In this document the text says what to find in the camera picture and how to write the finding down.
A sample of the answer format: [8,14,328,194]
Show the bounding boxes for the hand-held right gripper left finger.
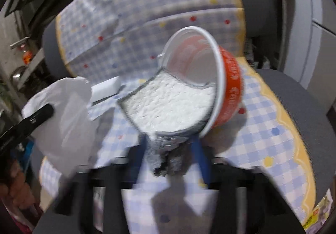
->
[54,142,147,214]

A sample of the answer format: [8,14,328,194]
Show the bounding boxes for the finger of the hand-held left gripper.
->
[21,104,55,132]

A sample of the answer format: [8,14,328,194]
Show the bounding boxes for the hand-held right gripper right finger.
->
[189,136,289,215]

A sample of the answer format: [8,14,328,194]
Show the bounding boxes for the white plastic bag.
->
[21,76,99,176]

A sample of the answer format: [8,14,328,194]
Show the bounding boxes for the foil container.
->
[117,66,219,177]

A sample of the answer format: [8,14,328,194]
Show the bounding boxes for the orange paper bowl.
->
[157,26,246,140]

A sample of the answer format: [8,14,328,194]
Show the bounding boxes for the person's left hand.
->
[0,163,36,210]

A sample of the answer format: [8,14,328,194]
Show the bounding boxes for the stove counter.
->
[10,37,46,88]

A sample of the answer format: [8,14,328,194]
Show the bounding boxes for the white foam block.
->
[90,76,124,105]

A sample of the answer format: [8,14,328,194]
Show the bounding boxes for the grey office chair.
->
[34,0,336,234]

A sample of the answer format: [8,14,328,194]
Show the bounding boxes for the yellow printed packet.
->
[301,189,333,232]

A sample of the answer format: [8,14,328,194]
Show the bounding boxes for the checked dotted cloth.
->
[39,0,319,234]

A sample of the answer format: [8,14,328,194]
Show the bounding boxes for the white refrigerator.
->
[254,0,336,110]

